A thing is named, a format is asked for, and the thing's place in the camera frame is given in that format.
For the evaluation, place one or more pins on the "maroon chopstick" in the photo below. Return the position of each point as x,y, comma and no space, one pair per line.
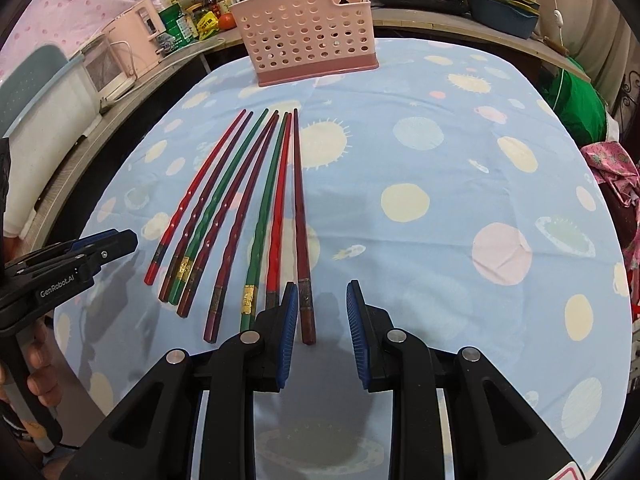
305,303
216,305

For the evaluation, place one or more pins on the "white storage box blue lid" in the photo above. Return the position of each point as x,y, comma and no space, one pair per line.
47,104

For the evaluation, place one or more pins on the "orange tomato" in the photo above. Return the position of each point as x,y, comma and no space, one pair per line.
226,22

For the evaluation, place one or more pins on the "person's left hand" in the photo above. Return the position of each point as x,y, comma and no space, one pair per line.
43,382

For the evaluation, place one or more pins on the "dark blue basin stack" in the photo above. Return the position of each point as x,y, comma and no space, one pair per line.
517,18

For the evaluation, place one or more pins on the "pink perforated utensil basket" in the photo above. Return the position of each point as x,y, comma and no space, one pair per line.
291,40

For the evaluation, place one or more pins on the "pink floral cloth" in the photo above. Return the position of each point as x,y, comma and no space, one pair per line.
617,176

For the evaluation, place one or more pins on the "light blue dotted tablecloth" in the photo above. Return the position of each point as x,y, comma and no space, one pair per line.
443,184

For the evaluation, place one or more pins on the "green chopstick gold band right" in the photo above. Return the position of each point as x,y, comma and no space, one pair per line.
250,290

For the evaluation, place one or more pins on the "green bag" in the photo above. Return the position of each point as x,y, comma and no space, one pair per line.
576,103

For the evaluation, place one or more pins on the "beige curtain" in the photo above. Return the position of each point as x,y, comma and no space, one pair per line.
597,36

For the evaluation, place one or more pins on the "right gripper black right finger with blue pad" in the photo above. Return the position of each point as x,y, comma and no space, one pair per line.
389,359

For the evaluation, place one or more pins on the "pink electric kettle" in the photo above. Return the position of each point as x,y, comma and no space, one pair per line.
133,38

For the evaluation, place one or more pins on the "green tin can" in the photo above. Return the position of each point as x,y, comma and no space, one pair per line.
178,32

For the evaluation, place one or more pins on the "green chopstick gold band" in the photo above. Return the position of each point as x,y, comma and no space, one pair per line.
217,204
250,290

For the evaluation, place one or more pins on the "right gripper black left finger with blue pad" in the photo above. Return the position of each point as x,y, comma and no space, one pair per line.
256,360

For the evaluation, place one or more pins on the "dark red chopstick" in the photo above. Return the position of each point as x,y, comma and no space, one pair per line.
205,235
205,204

